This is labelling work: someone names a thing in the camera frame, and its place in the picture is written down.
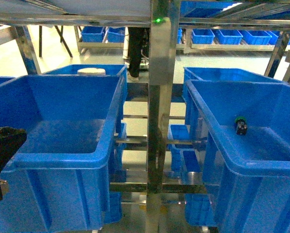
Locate green mushroom push button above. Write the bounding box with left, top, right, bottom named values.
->
left=235, top=116, right=248, bottom=135

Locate blue bin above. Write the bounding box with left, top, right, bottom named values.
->
left=182, top=67, right=284, bottom=104
left=0, top=75, right=126, bottom=233
left=44, top=64, right=128, bottom=119
left=168, top=124, right=216, bottom=227
left=186, top=80, right=290, bottom=233

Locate white round lid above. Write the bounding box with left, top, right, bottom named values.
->
left=77, top=67, right=106, bottom=76

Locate blue bin behind upper left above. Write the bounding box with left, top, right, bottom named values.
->
left=44, top=64, right=128, bottom=119

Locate person in dark trousers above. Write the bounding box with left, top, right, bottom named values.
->
left=128, top=27, right=150, bottom=82

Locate lower right blue bin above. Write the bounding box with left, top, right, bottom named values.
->
left=168, top=124, right=216, bottom=227

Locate blue bin behind upper right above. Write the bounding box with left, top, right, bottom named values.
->
left=182, top=67, right=284, bottom=104

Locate steel shelf frame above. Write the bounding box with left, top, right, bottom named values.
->
left=0, top=0, right=290, bottom=233

